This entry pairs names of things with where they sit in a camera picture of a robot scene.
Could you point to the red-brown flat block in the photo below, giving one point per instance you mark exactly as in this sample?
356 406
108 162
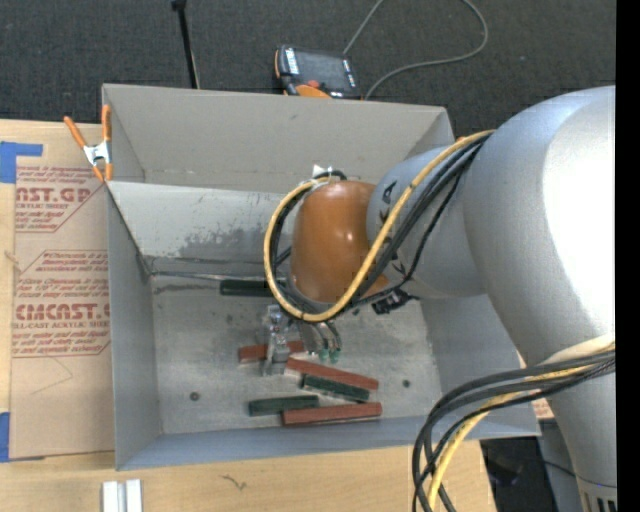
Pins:
251 352
335 374
332 414

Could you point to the brown cardboard board, red print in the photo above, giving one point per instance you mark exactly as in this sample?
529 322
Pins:
60 280

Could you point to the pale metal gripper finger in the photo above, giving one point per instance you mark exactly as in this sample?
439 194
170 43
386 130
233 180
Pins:
277 361
276 322

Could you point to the black cylinder on white bracket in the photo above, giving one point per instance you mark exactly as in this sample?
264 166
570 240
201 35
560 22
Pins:
391 301

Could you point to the dark green flat block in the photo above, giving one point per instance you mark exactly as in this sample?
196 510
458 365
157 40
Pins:
336 388
245 288
280 405

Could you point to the grey metal bin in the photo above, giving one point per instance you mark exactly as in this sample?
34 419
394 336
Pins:
200 325

